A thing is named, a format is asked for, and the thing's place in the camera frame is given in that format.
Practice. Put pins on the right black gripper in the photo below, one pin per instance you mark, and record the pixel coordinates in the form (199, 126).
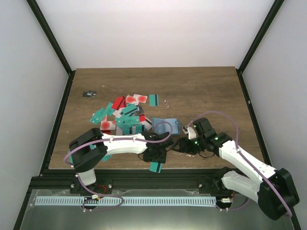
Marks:
(184, 146)

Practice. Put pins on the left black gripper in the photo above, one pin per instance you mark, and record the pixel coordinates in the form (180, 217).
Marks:
(161, 159)

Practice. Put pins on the teal striped card front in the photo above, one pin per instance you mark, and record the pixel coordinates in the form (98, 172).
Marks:
(155, 167)

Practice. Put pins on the blue leather card holder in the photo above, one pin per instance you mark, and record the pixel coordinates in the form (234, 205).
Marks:
(161, 126)

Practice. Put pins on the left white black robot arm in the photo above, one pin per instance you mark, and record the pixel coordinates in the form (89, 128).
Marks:
(90, 148)

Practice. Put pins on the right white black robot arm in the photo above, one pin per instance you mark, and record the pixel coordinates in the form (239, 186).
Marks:
(273, 190)

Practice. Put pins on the teal VIP card centre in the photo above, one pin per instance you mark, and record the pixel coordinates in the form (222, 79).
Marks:
(127, 121)

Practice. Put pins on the teal vip card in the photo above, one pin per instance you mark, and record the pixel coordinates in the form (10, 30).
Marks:
(105, 158)
(127, 121)

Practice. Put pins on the teal card with stripe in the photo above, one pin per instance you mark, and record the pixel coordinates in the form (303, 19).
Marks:
(153, 100)

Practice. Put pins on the teal VIP card front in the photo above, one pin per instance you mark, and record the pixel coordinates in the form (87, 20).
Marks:
(105, 158)

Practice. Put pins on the white card red circles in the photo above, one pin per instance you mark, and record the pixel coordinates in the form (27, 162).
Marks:
(136, 99)

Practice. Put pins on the white card red blob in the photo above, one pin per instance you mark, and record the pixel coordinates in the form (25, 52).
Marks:
(108, 125)

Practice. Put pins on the red card black stripe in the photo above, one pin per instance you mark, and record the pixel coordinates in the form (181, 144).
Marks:
(120, 102)

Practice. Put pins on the teal card far left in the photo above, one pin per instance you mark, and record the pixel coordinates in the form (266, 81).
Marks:
(101, 114)

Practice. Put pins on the small black card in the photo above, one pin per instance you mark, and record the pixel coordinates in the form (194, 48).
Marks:
(89, 93)

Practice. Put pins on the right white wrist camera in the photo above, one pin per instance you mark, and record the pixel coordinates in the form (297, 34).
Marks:
(190, 132)

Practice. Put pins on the light blue slotted rail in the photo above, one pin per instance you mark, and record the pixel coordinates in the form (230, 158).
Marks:
(193, 201)

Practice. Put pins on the black aluminium frame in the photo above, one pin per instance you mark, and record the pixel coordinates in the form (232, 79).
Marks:
(59, 179)

